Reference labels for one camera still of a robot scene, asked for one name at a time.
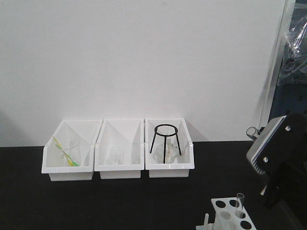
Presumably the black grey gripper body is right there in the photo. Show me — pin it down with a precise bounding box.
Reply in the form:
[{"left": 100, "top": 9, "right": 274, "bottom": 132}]
[{"left": 246, "top": 114, "right": 307, "bottom": 208}]

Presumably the clear glass test tube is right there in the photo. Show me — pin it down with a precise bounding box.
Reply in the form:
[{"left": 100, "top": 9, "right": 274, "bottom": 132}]
[{"left": 246, "top": 126, "right": 261, "bottom": 141}]

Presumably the blue grey pegboard drying rack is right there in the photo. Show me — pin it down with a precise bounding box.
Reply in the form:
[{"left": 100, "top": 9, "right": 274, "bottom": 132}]
[{"left": 269, "top": 0, "right": 307, "bottom": 120}]

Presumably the white test tube rack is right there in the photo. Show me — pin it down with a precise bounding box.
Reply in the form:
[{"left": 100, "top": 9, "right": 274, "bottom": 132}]
[{"left": 196, "top": 197, "right": 257, "bottom": 230}]

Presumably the clear plastic bag of pegs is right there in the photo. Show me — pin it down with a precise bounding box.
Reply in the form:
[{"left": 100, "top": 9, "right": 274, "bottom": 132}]
[{"left": 277, "top": 15, "right": 307, "bottom": 86}]

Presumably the white right storage bin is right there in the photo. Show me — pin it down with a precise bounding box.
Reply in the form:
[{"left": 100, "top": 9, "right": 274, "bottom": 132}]
[{"left": 145, "top": 118, "right": 195, "bottom": 178}]

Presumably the white storage bin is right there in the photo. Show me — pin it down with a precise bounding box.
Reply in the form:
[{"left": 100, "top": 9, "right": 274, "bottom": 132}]
[
  {"left": 41, "top": 120, "right": 103, "bottom": 182},
  {"left": 94, "top": 118, "right": 145, "bottom": 180},
  {"left": 145, "top": 118, "right": 195, "bottom": 178}
]

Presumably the clear glass flask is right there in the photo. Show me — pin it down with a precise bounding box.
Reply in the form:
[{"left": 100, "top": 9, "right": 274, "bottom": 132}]
[{"left": 154, "top": 126, "right": 179, "bottom": 163}]

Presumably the white middle storage bin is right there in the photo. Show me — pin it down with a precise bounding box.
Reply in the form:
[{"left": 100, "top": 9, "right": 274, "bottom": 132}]
[{"left": 94, "top": 118, "right": 145, "bottom": 180}]

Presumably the small clear glass beaker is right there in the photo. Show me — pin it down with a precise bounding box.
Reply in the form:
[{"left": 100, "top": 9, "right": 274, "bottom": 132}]
[{"left": 110, "top": 147, "right": 125, "bottom": 165}]

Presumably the white left storage bin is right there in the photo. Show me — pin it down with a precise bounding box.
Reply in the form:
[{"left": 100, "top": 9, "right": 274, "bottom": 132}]
[{"left": 41, "top": 120, "right": 103, "bottom": 182}]

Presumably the black wire tripod stand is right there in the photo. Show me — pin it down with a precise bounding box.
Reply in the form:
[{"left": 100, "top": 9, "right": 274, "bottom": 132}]
[{"left": 150, "top": 124, "right": 182, "bottom": 164}]

